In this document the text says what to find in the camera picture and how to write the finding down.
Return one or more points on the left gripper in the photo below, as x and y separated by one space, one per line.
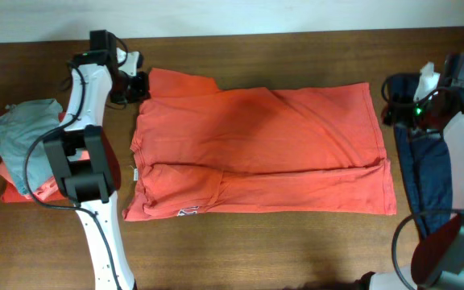
141 93

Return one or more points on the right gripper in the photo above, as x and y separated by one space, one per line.
395 111

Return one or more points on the orange-red printed t-shirt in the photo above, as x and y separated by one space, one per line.
201 149

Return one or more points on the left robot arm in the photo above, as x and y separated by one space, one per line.
83 162

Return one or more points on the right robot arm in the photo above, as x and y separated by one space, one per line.
438 260

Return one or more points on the navy blue garment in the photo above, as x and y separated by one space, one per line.
423 154

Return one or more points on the grey crumpled shirt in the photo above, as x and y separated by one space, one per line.
20 126

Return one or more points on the salmon pink folded shirt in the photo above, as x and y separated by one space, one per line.
39 176

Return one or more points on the red folded shirt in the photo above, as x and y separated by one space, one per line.
47 192

